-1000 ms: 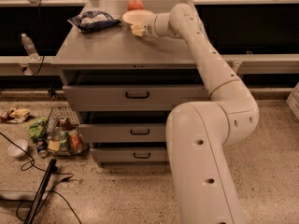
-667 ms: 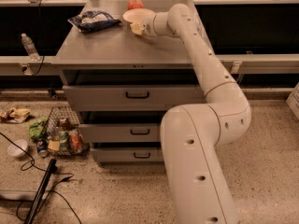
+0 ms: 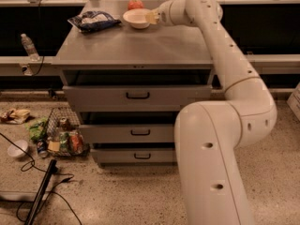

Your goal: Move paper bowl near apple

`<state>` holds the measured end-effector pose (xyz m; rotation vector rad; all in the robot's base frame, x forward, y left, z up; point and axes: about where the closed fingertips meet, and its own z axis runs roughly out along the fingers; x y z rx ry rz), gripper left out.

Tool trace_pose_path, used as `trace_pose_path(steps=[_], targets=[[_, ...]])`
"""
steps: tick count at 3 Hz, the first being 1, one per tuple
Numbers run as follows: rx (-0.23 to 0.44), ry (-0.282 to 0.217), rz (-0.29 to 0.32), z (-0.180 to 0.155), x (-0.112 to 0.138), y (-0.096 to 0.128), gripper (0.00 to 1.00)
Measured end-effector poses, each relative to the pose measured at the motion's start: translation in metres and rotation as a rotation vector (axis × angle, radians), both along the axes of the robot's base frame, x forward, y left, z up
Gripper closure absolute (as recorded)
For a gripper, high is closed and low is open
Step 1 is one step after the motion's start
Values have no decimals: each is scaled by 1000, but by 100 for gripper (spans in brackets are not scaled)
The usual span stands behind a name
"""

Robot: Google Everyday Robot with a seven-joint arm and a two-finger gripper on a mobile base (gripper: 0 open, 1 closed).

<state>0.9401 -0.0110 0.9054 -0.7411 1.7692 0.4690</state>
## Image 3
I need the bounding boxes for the blue chip bag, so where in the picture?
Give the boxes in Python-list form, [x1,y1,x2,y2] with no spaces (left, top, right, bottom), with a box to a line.
[67,11,121,33]

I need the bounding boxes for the clear plastic water bottle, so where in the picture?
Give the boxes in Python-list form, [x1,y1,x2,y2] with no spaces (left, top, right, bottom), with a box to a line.
[21,34,40,62]

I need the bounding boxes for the white paper bowl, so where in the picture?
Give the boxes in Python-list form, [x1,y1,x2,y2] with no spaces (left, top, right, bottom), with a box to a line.
[123,8,150,29]

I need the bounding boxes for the soda can on floor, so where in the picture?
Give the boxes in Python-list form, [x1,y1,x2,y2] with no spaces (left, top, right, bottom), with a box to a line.
[37,140,48,158]

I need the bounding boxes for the red apple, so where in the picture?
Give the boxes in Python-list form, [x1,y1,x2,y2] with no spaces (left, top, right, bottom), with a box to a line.
[127,0,144,10]

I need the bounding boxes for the crumpled tan snack bag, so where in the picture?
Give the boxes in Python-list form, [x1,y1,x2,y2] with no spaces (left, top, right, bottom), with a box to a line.
[0,109,30,125]

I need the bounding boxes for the black bar on floor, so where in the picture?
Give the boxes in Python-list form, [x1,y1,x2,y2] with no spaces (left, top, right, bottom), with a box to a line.
[24,159,57,225]

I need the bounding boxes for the white bowl on floor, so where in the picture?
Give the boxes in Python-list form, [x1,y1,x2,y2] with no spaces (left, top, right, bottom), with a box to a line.
[7,140,29,158]

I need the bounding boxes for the bottom grey drawer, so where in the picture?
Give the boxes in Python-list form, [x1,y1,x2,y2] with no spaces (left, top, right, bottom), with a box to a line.
[91,148,176,164]

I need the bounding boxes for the middle grey drawer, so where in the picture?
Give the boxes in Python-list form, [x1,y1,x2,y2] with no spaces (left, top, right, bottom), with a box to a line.
[79,124,174,143]

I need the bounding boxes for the wire mesh basket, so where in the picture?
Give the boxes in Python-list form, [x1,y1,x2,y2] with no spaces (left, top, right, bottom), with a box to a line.
[47,107,89,157]

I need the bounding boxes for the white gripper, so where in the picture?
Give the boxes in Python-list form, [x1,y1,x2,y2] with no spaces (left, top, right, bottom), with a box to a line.
[145,1,173,26]

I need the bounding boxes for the red can in basket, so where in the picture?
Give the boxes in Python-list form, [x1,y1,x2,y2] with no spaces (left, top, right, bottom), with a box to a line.
[69,131,83,154]

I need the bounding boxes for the top grey drawer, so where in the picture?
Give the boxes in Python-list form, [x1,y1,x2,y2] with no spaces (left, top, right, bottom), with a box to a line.
[64,85,211,112]

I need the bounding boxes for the grey drawer cabinet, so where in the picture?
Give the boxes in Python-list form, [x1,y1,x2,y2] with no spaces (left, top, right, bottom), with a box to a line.
[52,0,219,169]

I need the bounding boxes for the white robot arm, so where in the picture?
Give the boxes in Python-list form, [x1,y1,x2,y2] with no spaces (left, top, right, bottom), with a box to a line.
[146,0,278,225]

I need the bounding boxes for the grey drawer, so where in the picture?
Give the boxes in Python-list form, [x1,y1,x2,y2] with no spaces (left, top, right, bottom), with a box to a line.
[79,124,174,143]
[64,85,211,112]
[91,148,176,164]

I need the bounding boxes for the green can in basket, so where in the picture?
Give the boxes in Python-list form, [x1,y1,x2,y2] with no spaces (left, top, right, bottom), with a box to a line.
[59,132,69,152]

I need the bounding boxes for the green snack bag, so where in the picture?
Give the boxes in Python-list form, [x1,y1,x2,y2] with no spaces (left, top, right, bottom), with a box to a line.
[27,117,48,143]

